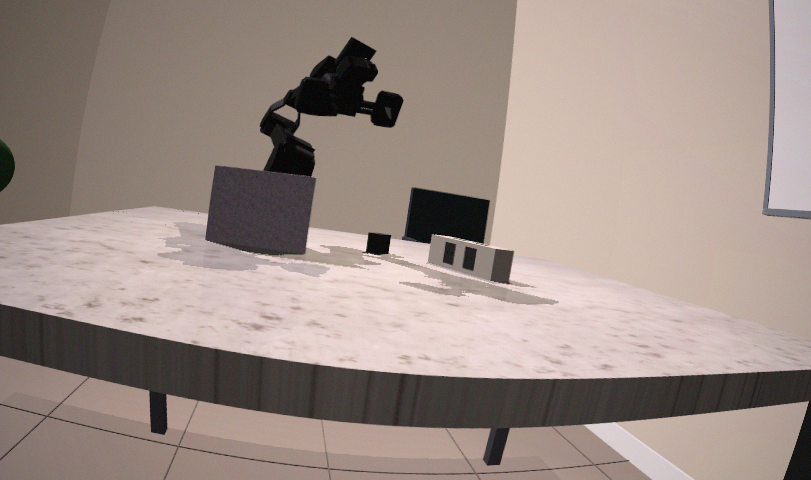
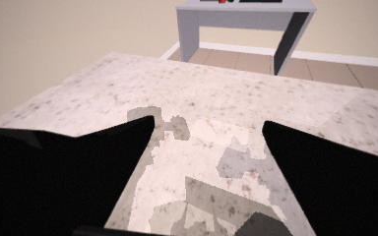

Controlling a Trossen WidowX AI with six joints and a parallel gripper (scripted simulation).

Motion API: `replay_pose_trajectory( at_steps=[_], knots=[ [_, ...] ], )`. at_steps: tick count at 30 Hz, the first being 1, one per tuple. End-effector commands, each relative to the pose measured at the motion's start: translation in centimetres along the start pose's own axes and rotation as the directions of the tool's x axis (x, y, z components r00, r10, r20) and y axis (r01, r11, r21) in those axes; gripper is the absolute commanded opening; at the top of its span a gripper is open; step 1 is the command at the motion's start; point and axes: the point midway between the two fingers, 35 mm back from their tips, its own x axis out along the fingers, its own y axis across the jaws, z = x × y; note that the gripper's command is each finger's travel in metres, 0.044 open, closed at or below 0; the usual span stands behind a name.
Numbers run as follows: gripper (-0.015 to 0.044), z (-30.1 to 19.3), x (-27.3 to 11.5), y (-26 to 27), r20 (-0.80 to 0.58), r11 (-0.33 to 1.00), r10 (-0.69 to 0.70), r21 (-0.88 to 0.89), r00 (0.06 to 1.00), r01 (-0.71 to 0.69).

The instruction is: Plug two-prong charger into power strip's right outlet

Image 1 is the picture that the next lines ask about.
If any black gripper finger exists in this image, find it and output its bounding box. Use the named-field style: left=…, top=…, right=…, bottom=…
left=304, top=81, right=339, bottom=117
left=373, top=94, right=398, bottom=128

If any black two-prong charger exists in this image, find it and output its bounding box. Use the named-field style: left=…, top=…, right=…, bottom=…
left=366, top=233, right=391, bottom=255

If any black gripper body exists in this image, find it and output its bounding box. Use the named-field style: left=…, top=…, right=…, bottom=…
left=294, top=76, right=404, bottom=128

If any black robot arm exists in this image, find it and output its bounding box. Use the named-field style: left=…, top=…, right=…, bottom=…
left=260, top=37, right=378, bottom=177

